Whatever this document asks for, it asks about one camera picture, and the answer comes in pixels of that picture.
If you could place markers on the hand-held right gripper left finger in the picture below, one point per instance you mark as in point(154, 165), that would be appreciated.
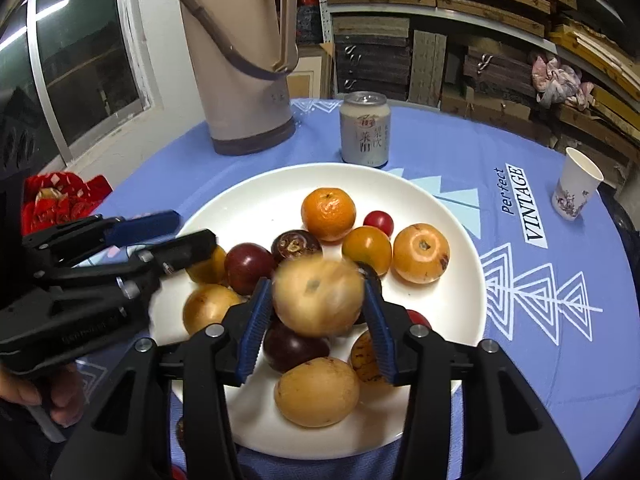
point(255, 330)

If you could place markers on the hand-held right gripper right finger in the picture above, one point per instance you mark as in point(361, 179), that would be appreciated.
point(380, 335)

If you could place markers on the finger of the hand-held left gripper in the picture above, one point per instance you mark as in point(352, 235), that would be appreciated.
point(190, 247)
point(145, 225)

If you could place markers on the small yellow orange fruit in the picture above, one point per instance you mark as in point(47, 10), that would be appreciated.
point(207, 269)

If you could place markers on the red cherry tomato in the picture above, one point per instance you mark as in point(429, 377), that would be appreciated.
point(178, 474)
point(419, 317)
point(377, 221)

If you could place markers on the white round plate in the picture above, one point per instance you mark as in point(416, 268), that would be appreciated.
point(260, 200)

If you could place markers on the yellow green citrus fruit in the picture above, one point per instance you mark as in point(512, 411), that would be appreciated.
point(367, 250)

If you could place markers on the orange tan round fruit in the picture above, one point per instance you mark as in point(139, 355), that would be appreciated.
point(421, 253)

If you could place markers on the bright orange mandarin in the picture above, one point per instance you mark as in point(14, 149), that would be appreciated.
point(328, 213)

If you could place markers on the person's left forearm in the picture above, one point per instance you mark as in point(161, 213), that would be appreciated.
point(17, 445)

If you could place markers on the person's left hand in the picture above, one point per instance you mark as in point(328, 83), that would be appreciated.
point(55, 392)

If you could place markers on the red patterned cloth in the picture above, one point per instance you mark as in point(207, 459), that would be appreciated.
point(60, 200)

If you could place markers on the blue printed tablecloth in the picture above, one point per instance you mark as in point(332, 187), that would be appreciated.
point(525, 335)

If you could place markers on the white framed window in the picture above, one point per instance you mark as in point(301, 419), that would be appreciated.
point(80, 50)

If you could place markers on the beige thermos jug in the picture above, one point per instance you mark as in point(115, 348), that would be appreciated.
point(240, 60)

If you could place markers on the silver drink can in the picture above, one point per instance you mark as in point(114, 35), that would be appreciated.
point(365, 132)

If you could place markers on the cardboard sheet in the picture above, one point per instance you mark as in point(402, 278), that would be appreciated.
point(310, 75)

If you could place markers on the white printed paper cup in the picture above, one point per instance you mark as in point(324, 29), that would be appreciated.
point(575, 187)

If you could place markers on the shelf of stacked boards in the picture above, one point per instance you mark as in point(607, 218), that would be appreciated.
point(370, 60)

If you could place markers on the pink crumpled cloth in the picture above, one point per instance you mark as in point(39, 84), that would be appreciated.
point(557, 80)

